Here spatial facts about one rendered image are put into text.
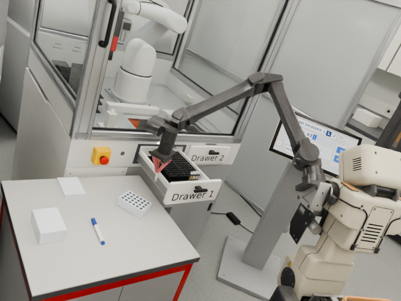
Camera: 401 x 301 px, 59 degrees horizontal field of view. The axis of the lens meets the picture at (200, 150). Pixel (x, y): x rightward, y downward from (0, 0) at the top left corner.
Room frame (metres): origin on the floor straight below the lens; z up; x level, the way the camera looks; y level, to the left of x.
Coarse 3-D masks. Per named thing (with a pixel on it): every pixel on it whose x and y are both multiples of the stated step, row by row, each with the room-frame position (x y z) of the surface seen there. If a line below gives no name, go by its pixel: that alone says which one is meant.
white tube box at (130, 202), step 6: (126, 192) 1.31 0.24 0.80; (132, 192) 1.33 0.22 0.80; (120, 198) 1.25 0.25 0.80; (126, 198) 1.27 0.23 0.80; (132, 198) 1.28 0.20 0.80; (138, 198) 1.30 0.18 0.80; (120, 204) 1.25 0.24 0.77; (126, 204) 1.24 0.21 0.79; (132, 204) 1.25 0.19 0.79; (138, 204) 1.26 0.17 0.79; (144, 204) 1.28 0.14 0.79; (150, 204) 1.29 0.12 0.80; (132, 210) 1.23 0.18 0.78; (138, 210) 1.22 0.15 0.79; (144, 210) 1.24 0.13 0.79; (138, 216) 1.22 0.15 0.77
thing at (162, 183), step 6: (144, 150) 1.59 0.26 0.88; (150, 150) 1.61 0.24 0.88; (174, 150) 1.71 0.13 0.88; (180, 150) 1.71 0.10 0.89; (138, 156) 1.54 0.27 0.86; (144, 156) 1.51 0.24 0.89; (186, 156) 1.67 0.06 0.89; (138, 162) 1.54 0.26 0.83; (144, 162) 1.50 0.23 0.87; (150, 162) 1.47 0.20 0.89; (192, 162) 1.63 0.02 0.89; (144, 168) 1.48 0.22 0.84; (150, 168) 1.45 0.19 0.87; (198, 168) 1.59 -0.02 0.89; (150, 174) 1.44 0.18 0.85; (204, 174) 1.55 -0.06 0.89; (156, 180) 1.40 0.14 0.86; (162, 180) 1.37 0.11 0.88; (162, 186) 1.36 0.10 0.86; (162, 192) 1.35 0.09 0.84
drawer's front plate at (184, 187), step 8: (176, 184) 1.31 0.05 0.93; (184, 184) 1.34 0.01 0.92; (192, 184) 1.37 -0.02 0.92; (200, 184) 1.40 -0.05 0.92; (208, 184) 1.43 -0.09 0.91; (216, 184) 1.47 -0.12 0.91; (168, 192) 1.29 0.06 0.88; (176, 192) 1.32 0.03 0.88; (184, 192) 1.35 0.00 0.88; (192, 192) 1.38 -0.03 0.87; (200, 192) 1.41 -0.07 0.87; (208, 192) 1.45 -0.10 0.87; (216, 192) 1.48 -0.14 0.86; (168, 200) 1.30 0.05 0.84; (176, 200) 1.33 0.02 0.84; (184, 200) 1.36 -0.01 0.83; (192, 200) 1.39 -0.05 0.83; (200, 200) 1.43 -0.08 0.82
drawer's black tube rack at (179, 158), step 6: (150, 156) 1.57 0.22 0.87; (174, 156) 1.61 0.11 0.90; (180, 156) 1.63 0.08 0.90; (174, 162) 1.54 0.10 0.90; (180, 162) 1.57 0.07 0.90; (186, 162) 1.59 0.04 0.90; (168, 168) 1.47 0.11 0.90; (174, 168) 1.48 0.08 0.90; (180, 168) 1.51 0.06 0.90; (186, 168) 1.53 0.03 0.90; (192, 168) 1.55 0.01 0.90; (162, 174) 1.44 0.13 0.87; (168, 180) 1.42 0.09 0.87; (174, 180) 1.43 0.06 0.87; (180, 180) 1.45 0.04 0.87; (186, 180) 1.47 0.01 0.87; (192, 180) 1.50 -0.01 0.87
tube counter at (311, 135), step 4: (308, 132) 2.15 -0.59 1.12; (308, 136) 2.13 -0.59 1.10; (312, 136) 2.14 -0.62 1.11; (316, 136) 2.14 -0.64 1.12; (320, 136) 2.15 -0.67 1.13; (316, 140) 2.12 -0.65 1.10; (320, 140) 2.13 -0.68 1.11; (324, 140) 2.13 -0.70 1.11; (328, 140) 2.14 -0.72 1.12; (324, 144) 2.12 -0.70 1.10; (328, 144) 2.12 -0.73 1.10; (332, 144) 2.13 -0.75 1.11
